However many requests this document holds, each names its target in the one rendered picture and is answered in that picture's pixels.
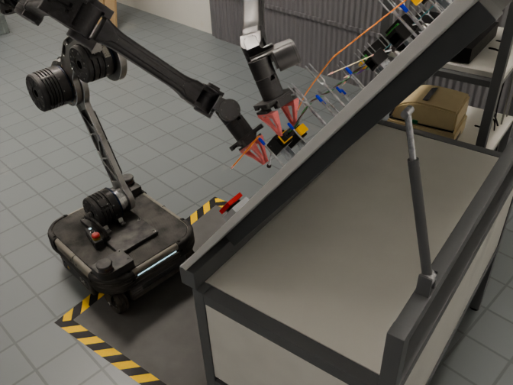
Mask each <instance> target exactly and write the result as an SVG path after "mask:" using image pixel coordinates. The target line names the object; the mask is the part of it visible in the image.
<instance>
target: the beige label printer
mask: <svg viewBox="0 0 513 385"><path fill-rule="evenodd" d="M469 97H470V96H469V94H466V93H464V92H459V91H456V90H453V89H448V88H444V87H440V86H432V85H422V86H420V87H418V88H417V89H416V90H415V91H414V92H413V93H412V94H411V95H410V96H408V97H407V98H406V99H405V100H404V101H403V102H401V103H400V104H399V105H398V106H396V107H395V108H394V109H393V110H392V111H391V112H390V113H389V119H388V120H387V121H390V122H393V123H396V124H399V125H404V126H405V120H404V119H403V118H402V117H401V115H400V114H401V112H402V111H403V110H404V109H405V108H406V107H407V106H408V105H412V106H413V107H414V109H415V110H414V112H413V113H412V114H411V118H412V124H413V128H415V129H418V130H421V131H426V132H429V133H432V134H437V135H440V136H443V137H446V138H451V139H454V140H458V138H459V136H460V135H461V134H462V132H463V130H464V128H465V124H466V118H467V115H466V111H467V108H468V104H469Z"/></svg>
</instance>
